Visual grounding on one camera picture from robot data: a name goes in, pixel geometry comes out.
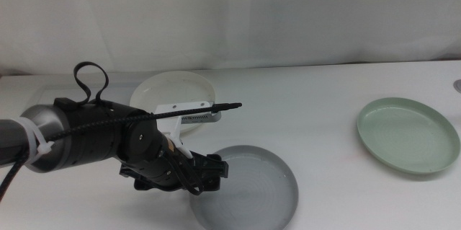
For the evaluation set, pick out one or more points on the white shallow bowl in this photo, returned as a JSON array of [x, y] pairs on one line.
[[169, 87]]

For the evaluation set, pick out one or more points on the pale green shallow bowl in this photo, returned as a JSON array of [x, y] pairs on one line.
[[407, 136]]

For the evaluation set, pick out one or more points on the white zip tie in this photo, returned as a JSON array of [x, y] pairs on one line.
[[30, 132]]

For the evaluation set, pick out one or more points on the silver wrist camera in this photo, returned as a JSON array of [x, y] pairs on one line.
[[201, 118]]

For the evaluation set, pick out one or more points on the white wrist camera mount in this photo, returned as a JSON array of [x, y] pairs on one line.
[[169, 109]]

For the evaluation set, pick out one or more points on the grey shallow bowl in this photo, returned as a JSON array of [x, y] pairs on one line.
[[252, 194]]

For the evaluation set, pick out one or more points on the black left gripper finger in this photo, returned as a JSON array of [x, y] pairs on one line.
[[210, 184], [218, 167]]

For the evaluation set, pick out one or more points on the white backdrop curtain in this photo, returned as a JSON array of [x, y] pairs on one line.
[[230, 13]]

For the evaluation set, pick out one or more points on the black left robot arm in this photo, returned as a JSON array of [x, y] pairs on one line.
[[90, 140]]

